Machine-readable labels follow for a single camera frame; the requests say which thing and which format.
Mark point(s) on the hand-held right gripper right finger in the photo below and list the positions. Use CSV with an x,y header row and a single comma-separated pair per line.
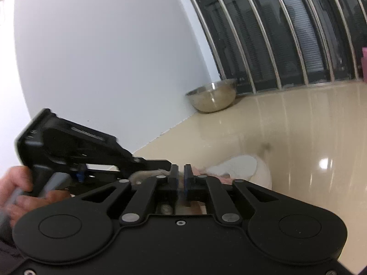
x,y
187,179

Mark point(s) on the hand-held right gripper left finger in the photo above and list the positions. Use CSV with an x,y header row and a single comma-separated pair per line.
x,y
175,179

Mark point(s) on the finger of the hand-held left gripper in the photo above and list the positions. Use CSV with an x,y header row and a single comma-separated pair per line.
x,y
152,164

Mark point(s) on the white and navy sneaker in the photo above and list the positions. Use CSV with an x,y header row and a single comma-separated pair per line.
x,y
246,169

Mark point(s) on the person's left hand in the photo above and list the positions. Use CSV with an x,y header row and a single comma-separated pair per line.
x,y
14,180

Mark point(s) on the stainless steel bowl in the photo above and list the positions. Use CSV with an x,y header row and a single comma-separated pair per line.
x,y
212,97

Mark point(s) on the steel window railing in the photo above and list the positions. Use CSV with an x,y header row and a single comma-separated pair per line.
x,y
301,85

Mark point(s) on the dark window with blinds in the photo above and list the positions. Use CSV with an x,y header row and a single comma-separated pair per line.
x,y
308,54

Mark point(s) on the pink box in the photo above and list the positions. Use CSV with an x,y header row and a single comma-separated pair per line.
x,y
364,66

